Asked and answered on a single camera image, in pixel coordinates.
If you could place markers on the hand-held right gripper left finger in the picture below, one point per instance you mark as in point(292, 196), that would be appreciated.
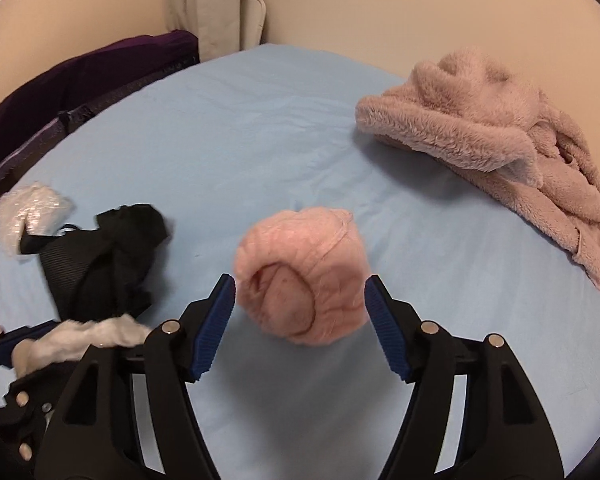
point(212, 330)

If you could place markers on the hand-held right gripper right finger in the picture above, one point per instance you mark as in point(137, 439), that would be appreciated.
point(387, 330)

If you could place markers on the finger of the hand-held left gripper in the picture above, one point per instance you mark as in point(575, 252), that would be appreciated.
point(45, 385)
point(5, 345)

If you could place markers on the white twisted tissue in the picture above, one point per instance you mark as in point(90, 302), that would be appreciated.
point(80, 337)

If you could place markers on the pink fluffy cloth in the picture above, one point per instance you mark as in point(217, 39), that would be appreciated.
point(300, 270)

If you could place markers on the clear crumpled plastic bag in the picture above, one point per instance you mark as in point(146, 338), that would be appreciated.
point(25, 210)

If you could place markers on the light blue bed sheet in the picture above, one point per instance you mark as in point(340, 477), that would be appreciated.
point(280, 135)

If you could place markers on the pink fluffy garment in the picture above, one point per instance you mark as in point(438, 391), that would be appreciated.
point(480, 120)

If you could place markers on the purple velvet fringed cushion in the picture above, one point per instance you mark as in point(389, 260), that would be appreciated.
point(55, 90)

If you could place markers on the white padded board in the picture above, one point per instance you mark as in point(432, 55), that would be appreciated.
point(252, 25)

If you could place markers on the beige curtain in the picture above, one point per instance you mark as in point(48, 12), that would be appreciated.
point(205, 5)

